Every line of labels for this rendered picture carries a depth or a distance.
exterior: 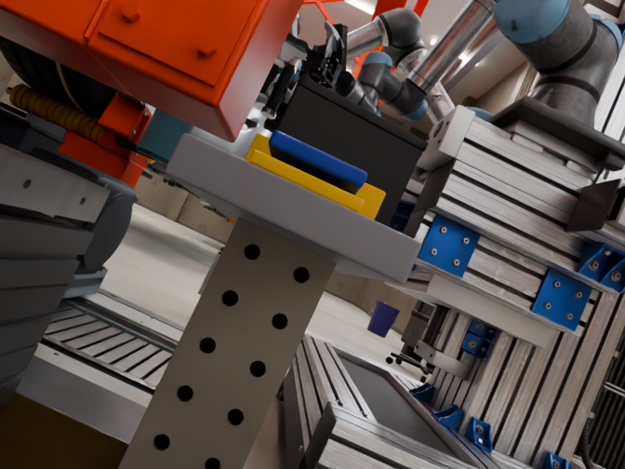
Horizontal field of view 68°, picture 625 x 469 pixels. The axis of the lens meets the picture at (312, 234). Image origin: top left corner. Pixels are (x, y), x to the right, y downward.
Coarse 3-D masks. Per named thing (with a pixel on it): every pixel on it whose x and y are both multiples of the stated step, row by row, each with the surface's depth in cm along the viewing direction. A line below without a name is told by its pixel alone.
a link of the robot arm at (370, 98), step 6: (366, 90) 119; (372, 90) 119; (366, 96) 117; (372, 96) 119; (378, 96) 121; (360, 102) 116; (366, 102) 117; (372, 102) 119; (366, 108) 118; (372, 108) 120; (378, 108) 123; (378, 114) 122
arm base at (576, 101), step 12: (540, 84) 87; (552, 84) 85; (564, 84) 84; (576, 84) 83; (588, 84) 83; (540, 96) 85; (552, 96) 84; (564, 96) 83; (576, 96) 83; (588, 96) 83; (564, 108) 82; (576, 108) 82; (588, 108) 83; (588, 120) 82
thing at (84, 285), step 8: (104, 272) 130; (80, 280) 117; (88, 280) 122; (96, 280) 127; (72, 288) 114; (80, 288) 119; (88, 288) 124; (96, 288) 129; (64, 296) 112; (72, 296) 116
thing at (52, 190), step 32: (0, 160) 35; (32, 160) 38; (0, 192) 36; (32, 192) 40; (64, 192) 45; (96, 192) 51; (0, 224) 38; (32, 224) 42; (64, 224) 52; (0, 256) 41; (32, 256) 46; (64, 256) 52
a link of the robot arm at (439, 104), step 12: (384, 48) 162; (396, 48) 153; (408, 48) 153; (420, 48) 153; (396, 60) 157; (408, 60) 154; (408, 72) 156; (432, 96) 152; (444, 96) 152; (432, 108) 152; (444, 108) 150; (432, 120) 154
